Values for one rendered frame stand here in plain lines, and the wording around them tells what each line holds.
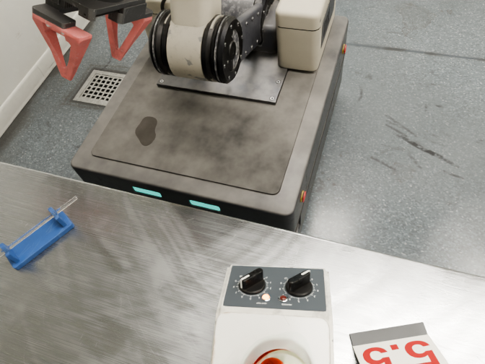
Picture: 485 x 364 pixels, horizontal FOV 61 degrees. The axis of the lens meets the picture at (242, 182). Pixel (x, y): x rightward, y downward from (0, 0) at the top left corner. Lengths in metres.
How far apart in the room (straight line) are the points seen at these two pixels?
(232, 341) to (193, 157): 0.78
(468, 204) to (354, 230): 0.40
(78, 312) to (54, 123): 1.46
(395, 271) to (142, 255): 0.35
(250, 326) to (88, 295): 0.26
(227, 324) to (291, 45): 0.96
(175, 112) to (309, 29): 0.46
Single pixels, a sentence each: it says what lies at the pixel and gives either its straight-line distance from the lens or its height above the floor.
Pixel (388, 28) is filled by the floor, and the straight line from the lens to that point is 2.13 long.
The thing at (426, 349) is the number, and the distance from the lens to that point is 0.54.
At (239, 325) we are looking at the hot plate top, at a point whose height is 0.84.
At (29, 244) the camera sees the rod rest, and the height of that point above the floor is 0.76.
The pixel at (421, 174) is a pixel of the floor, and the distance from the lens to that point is 1.60.
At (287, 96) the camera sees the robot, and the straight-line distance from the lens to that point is 1.27.
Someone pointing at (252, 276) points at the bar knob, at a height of 0.81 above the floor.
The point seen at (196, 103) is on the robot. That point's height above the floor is 0.37.
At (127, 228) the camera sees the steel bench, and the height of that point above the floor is 0.75.
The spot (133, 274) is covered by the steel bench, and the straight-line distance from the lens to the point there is 0.61.
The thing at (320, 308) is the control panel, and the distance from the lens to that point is 0.48.
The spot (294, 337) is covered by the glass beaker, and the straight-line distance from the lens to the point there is 0.37.
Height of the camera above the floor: 1.28
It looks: 57 degrees down
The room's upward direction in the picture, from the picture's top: 12 degrees counter-clockwise
